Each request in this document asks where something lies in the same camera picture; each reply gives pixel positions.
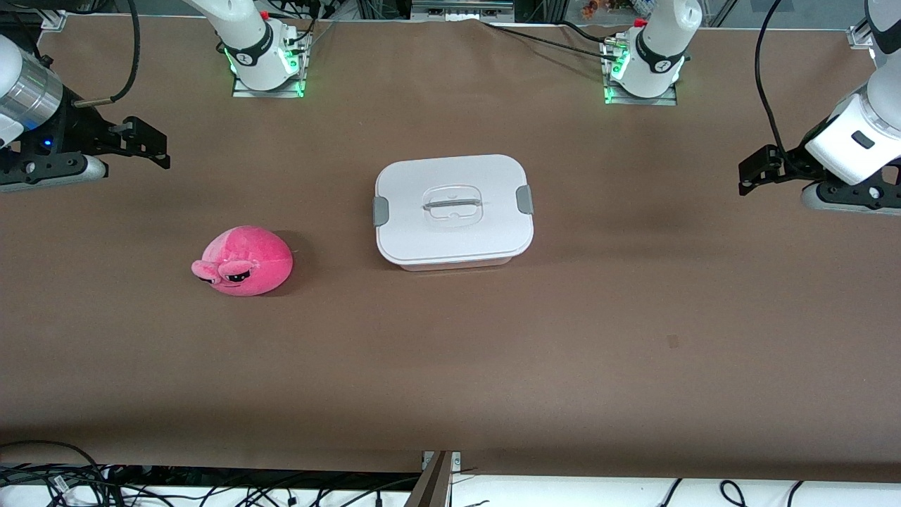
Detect pink plush toy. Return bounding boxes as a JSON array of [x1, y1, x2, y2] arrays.
[[191, 225, 295, 298]]

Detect white plastic box lid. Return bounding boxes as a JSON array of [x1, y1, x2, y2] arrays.
[[374, 154, 534, 265]]

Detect white plastic box base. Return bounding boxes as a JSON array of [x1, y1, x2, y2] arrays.
[[393, 255, 516, 273]]

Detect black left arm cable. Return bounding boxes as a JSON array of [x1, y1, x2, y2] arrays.
[[755, 0, 805, 174]]

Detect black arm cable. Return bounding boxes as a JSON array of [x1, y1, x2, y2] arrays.
[[73, 0, 142, 109], [755, 0, 805, 174]]

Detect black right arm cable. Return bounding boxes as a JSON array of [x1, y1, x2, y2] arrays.
[[73, 0, 142, 109]]

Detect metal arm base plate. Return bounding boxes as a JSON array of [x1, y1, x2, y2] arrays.
[[602, 39, 679, 107], [232, 32, 311, 99]]

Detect short black table cable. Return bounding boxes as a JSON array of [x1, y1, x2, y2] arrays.
[[555, 20, 610, 42]]

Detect long black table cable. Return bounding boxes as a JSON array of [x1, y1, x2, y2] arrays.
[[482, 21, 620, 61]]

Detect black looped floor cable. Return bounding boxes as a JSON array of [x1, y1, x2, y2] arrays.
[[0, 441, 108, 497]]

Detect aluminium frame rail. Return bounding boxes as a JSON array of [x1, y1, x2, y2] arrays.
[[411, 0, 516, 23]]

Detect brown post with metal bracket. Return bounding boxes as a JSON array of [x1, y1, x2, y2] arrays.
[[405, 451, 462, 507]]

